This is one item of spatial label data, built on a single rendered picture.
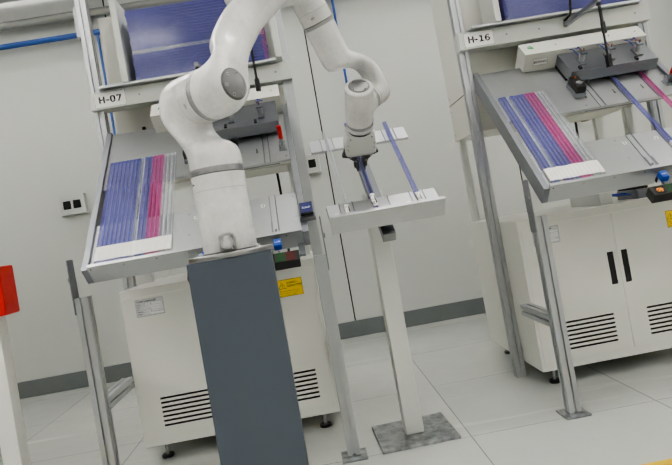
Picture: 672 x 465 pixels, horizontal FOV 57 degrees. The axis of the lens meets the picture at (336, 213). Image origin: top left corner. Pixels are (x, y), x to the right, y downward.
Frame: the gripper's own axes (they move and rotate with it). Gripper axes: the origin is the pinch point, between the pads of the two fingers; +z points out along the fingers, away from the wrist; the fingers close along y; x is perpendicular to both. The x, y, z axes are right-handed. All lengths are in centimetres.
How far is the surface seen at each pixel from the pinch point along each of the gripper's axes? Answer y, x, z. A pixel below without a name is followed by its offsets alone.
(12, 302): 120, 12, 26
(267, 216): 32.7, 9.7, 7.1
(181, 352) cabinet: 71, 26, 53
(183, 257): 60, 20, 8
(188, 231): 58, 10, 8
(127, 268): 77, 20, 9
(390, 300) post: -2.0, 35.4, 29.0
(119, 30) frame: 76, -76, -14
